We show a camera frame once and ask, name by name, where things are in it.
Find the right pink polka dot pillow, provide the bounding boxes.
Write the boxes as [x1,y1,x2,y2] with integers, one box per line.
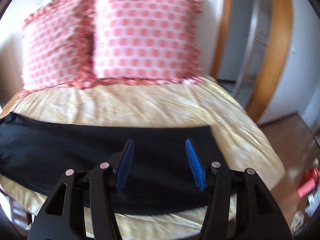
[93,0,202,82]

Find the yellow patterned bedspread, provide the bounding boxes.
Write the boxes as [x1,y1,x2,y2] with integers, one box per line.
[1,77,285,239]

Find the black pants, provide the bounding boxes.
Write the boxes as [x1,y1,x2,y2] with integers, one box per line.
[0,112,238,216]

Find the left pink polka dot pillow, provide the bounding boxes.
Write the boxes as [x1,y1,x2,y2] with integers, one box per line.
[21,0,93,92]

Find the pink polka dot pillow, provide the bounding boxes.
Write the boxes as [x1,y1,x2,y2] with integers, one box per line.
[21,0,93,92]
[93,0,202,82]

